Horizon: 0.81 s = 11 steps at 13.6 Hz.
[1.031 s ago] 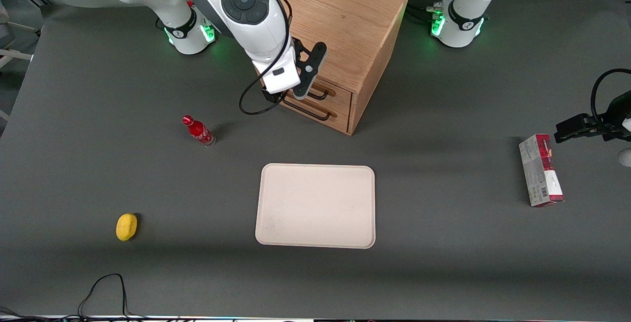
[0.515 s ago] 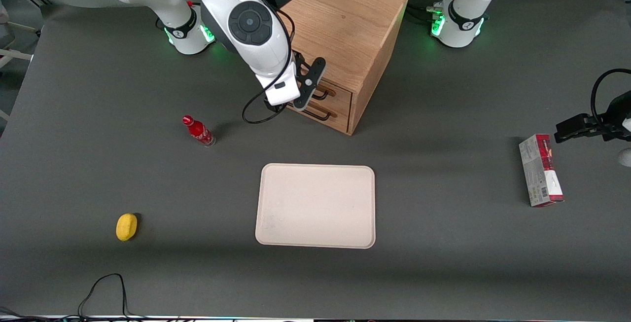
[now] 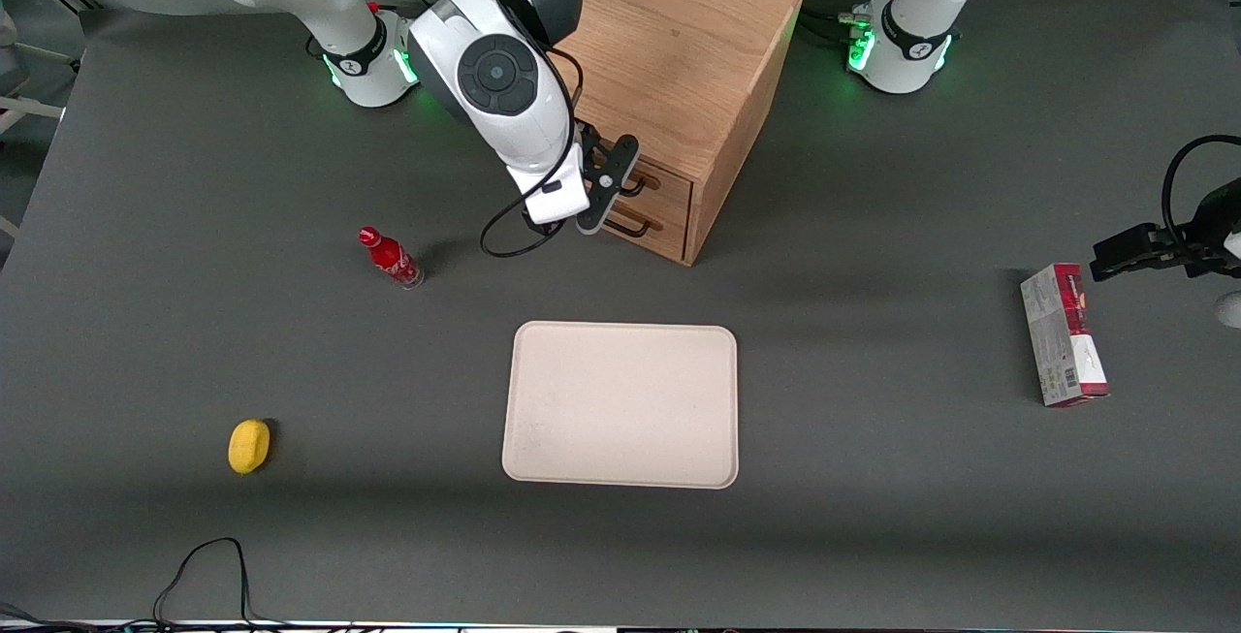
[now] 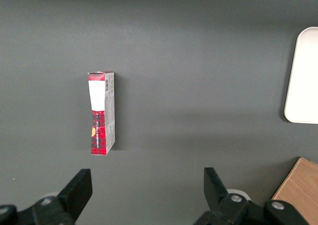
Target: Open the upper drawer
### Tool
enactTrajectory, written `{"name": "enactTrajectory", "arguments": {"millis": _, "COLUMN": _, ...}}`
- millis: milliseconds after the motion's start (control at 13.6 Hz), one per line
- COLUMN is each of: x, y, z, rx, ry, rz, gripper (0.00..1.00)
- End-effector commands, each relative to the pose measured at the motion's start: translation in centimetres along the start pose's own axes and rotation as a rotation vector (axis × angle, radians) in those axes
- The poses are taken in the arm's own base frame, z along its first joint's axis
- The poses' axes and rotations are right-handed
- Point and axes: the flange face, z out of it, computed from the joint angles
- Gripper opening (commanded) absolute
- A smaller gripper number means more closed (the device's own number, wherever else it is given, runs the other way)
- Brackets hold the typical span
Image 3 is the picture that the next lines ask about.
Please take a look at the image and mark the wooden drawer front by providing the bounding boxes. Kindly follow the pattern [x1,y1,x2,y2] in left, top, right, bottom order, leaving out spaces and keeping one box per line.
[603,202,691,263]
[620,156,695,227]

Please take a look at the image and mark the white metal frame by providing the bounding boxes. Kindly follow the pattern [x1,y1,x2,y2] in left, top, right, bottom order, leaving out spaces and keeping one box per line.
[0,3,80,130]

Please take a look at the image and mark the cream rectangular tray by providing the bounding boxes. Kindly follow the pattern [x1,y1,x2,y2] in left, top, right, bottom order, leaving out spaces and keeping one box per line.
[501,321,740,491]

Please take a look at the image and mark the yellow lemon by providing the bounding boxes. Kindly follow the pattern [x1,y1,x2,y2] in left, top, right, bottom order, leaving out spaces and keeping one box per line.
[228,419,271,475]

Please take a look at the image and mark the wooden drawer cabinet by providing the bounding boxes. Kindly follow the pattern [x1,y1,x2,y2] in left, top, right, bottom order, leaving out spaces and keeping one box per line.
[555,0,805,268]

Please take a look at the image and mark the red plaid cardboard box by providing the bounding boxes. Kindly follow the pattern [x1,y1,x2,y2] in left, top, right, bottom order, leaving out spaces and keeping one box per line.
[1020,263,1110,408]

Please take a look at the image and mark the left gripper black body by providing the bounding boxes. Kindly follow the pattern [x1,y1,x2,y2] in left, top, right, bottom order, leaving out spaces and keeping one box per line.
[1175,179,1241,280]

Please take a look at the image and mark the red cola bottle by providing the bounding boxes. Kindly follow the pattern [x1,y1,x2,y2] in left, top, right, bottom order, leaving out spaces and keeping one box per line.
[358,226,426,291]

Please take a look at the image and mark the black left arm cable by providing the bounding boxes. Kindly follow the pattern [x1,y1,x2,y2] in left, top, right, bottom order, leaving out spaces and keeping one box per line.
[1161,134,1241,246]

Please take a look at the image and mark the black looped floor cable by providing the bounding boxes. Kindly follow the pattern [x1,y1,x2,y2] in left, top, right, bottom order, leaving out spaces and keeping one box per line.
[153,537,255,626]

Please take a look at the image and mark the black left base cables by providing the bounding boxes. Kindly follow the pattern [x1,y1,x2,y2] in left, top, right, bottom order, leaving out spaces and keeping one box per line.
[803,0,903,47]

